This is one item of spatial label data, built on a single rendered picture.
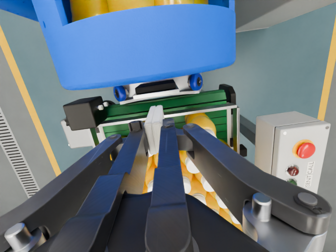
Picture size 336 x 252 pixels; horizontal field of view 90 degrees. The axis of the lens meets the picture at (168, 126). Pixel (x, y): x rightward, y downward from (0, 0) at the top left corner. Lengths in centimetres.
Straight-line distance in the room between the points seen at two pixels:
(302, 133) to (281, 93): 131
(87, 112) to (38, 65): 128
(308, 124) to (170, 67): 34
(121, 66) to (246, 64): 141
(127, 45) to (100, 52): 3
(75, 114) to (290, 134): 49
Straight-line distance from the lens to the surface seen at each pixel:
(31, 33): 174
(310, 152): 45
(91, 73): 20
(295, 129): 42
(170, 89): 36
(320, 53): 186
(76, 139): 68
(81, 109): 47
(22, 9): 88
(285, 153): 44
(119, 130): 57
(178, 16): 19
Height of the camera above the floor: 141
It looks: 70 degrees down
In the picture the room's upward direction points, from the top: 177 degrees clockwise
